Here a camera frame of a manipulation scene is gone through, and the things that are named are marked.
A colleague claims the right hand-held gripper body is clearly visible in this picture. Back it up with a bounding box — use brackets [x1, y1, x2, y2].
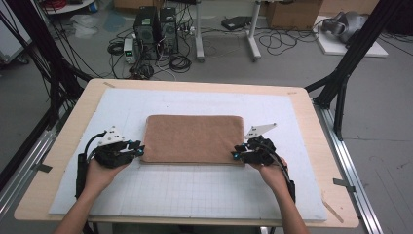
[243, 122, 277, 166]

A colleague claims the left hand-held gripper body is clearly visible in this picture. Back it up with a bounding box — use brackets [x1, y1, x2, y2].
[94, 126, 134, 169]

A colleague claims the tan terry towel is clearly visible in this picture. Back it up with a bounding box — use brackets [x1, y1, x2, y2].
[139, 114, 245, 166]

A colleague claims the person's left hand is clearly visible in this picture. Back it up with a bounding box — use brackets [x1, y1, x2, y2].
[83, 159, 131, 198]

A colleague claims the person's right hand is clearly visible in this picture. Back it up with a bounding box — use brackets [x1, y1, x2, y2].
[251, 157, 289, 196]

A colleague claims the white gridded foam mat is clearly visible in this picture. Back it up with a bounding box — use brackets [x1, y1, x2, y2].
[48, 87, 328, 222]

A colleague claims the grey tape strip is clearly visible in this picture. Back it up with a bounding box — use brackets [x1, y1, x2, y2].
[32, 163, 53, 174]
[332, 177, 357, 193]

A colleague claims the white bench power supply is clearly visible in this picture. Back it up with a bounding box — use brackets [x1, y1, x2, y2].
[123, 37, 137, 64]

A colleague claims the wide black computer tower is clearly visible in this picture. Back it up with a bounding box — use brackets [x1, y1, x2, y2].
[133, 5, 160, 61]

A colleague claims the narrow black computer tower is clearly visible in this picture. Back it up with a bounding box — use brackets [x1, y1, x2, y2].
[159, 7, 179, 55]

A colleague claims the flat black device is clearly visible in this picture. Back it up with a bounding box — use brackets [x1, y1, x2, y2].
[221, 16, 253, 32]

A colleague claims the white floor board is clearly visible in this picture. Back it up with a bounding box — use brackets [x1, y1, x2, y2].
[313, 15, 389, 59]

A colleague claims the black metal stand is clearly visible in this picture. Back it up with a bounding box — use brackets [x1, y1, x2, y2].
[304, 0, 408, 141]
[0, 0, 94, 131]

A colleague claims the large cardboard box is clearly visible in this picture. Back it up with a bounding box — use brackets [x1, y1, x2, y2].
[266, 0, 324, 31]

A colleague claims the round white table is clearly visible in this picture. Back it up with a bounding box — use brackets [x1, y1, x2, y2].
[40, 0, 98, 16]

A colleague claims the grey rounded device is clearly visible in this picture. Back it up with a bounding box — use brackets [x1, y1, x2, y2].
[320, 11, 369, 43]

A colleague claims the left hand-held gripper black cable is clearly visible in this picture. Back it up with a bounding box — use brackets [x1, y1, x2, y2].
[75, 131, 108, 200]

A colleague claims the hand-held gripper black cable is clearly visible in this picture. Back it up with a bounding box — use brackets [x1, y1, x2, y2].
[262, 142, 297, 203]
[75, 131, 108, 200]

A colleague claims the right hand-held gripper black cable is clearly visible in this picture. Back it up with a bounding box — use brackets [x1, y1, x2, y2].
[262, 142, 297, 203]

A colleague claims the aluminium rail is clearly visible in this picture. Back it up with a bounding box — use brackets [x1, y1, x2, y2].
[0, 106, 74, 222]
[313, 100, 386, 234]

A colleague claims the coiled black cable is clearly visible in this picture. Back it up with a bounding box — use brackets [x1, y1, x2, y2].
[169, 54, 193, 74]

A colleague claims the loose black floor cable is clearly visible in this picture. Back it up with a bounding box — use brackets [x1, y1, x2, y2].
[257, 27, 320, 57]

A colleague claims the white desk frame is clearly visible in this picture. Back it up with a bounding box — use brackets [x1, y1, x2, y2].
[194, 0, 262, 63]

